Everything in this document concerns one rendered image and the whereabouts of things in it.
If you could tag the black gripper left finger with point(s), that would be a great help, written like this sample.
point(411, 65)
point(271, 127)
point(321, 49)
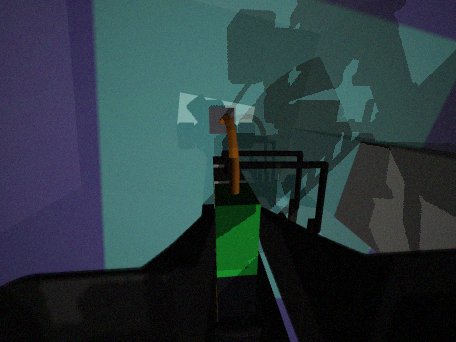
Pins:
point(165, 300)

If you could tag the black post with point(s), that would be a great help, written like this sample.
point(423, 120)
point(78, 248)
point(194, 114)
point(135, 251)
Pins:
point(273, 316)

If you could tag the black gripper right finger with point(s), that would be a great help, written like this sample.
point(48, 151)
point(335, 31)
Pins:
point(333, 293)

